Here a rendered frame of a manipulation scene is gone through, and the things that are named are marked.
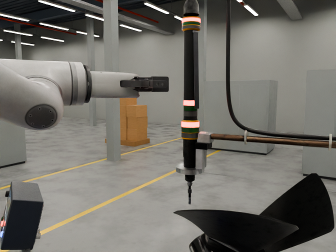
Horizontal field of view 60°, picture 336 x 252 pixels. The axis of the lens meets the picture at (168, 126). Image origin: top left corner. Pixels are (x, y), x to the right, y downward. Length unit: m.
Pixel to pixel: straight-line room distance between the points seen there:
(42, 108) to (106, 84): 0.14
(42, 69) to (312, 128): 5.84
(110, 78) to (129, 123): 8.51
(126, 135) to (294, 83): 7.20
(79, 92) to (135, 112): 8.30
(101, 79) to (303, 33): 12.62
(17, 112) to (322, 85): 5.87
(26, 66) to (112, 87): 0.15
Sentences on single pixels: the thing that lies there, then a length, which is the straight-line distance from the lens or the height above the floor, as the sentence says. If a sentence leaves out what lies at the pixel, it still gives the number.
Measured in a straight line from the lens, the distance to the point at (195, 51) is 0.69.
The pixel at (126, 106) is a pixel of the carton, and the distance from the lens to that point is 9.08.
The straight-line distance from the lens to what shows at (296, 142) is 0.66.
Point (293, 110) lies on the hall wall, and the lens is 12.92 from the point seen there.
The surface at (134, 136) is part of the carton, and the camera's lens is 8.96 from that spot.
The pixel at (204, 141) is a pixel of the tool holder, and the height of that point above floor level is 1.53.
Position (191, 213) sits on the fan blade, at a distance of 0.59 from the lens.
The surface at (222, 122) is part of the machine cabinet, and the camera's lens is 8.23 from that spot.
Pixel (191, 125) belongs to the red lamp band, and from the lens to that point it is 0.69.
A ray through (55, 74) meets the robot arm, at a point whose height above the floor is 1.67.
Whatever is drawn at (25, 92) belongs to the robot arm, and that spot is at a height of 1.64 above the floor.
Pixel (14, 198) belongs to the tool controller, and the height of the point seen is 1.25.
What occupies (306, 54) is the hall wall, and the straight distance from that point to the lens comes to 12.93.
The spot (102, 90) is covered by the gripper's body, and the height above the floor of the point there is 1.65.
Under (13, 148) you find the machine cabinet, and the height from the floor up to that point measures 0.40.
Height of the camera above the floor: 1.64
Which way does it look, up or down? 7 degrees down
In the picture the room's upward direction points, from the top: straight up
